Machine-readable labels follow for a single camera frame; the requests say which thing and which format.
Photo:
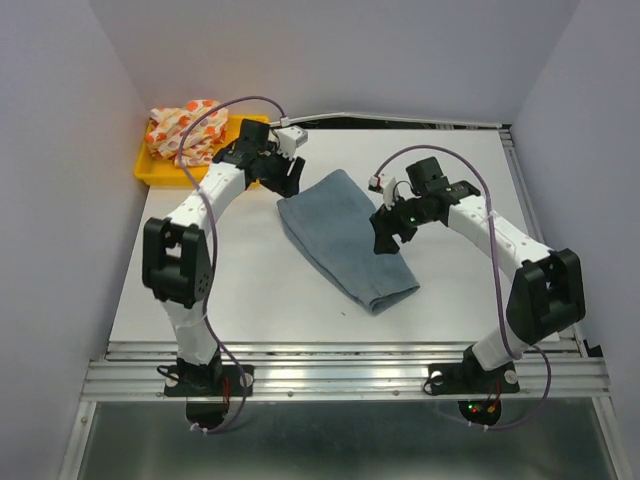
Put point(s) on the orange floral skirt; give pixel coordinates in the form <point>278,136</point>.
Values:
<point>168,125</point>

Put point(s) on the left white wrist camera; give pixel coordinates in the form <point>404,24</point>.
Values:
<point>289,139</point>

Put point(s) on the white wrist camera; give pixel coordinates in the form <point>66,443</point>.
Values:
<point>289,139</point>
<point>385,186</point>

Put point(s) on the light blue denim skirt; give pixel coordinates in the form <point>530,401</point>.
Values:
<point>329,225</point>

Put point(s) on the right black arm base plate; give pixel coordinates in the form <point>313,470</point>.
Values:
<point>458,379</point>

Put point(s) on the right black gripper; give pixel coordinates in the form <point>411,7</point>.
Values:
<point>385,225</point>

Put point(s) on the yellow plastic tray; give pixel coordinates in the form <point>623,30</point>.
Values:
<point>154,171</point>

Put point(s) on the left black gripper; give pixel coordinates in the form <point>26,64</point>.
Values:
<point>287,186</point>

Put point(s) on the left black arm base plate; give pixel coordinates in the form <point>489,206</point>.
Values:
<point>230,384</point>

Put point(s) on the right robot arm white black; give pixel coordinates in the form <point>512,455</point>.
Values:
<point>547,294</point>

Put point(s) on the aluminium frame rails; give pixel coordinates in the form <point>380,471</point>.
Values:
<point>337,392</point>

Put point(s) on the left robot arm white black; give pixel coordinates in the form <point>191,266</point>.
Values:
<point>178,250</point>

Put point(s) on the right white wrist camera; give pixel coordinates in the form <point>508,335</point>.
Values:
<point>385,186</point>

